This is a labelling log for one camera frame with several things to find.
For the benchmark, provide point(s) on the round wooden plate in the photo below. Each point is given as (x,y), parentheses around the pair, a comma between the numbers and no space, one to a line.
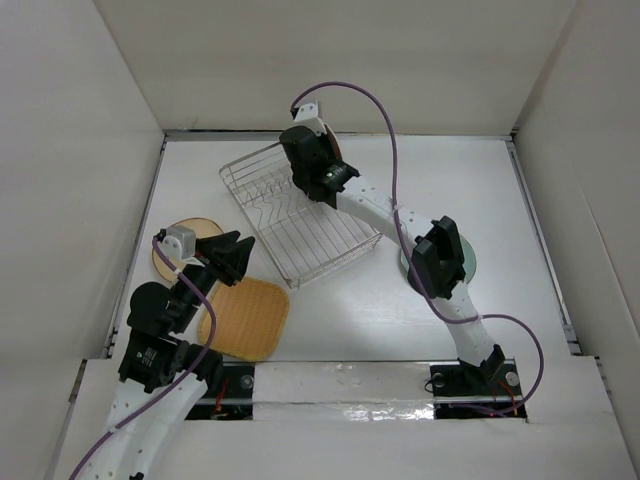
(203,228)

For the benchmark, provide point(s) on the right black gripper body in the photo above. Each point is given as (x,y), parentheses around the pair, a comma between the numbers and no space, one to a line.
(326,146)

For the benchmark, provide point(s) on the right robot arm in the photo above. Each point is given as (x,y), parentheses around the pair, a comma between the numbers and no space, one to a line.
(434,253)

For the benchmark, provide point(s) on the wire dish rack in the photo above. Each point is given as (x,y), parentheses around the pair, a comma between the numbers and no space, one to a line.
(303,239)

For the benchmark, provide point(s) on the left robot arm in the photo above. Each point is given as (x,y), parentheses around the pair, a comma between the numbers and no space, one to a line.
(161,377)

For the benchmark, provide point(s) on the light green flower bowl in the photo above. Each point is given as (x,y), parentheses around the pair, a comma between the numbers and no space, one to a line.
(469,264)

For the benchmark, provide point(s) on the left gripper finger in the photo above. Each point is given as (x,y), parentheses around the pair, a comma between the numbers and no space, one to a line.
(235,260)
(208,247)

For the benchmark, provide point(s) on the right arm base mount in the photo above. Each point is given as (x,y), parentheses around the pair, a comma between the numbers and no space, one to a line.
(457,396)

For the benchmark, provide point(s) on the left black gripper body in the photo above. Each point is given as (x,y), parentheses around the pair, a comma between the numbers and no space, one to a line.
(202,277)

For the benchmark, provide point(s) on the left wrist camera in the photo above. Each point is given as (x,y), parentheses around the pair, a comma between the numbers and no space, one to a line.
(178,243)

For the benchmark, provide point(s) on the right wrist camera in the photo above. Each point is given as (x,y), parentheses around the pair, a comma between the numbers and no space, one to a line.
(309,116)

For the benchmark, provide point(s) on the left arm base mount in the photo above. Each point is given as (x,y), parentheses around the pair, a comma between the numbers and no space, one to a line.
(232,400)

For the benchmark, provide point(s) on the woven bamboo square tray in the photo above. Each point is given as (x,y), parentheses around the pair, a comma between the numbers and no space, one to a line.
(250,318)

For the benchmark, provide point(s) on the red and teal floral plate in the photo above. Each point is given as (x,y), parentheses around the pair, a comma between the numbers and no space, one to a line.
(334,142)

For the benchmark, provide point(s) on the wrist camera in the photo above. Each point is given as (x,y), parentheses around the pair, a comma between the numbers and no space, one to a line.
(309,116)
(178,243)

